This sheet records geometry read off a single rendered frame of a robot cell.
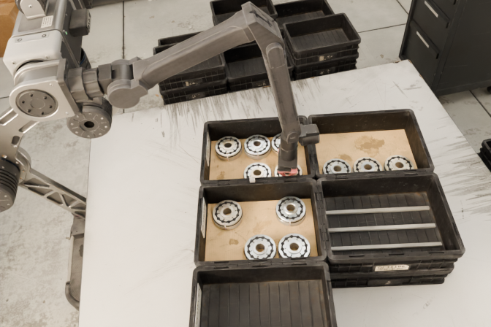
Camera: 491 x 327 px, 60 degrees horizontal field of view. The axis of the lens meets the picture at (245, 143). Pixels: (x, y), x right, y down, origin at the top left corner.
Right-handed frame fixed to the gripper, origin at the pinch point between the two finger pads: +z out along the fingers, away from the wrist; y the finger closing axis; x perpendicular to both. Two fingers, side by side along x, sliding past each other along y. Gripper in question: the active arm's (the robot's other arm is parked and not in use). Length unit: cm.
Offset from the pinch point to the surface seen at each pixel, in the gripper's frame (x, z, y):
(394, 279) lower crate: -35, 10, -35
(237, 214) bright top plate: 16.4, 1.9, -17.9
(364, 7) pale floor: -67, 83, 244
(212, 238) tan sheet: 24.3, 5.2, -25.8
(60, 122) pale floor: 160, 94, 107
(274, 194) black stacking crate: 4.2, 0.9, -9.9
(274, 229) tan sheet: 3.8, 4.3, -21.8
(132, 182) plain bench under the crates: 64, 20, 6
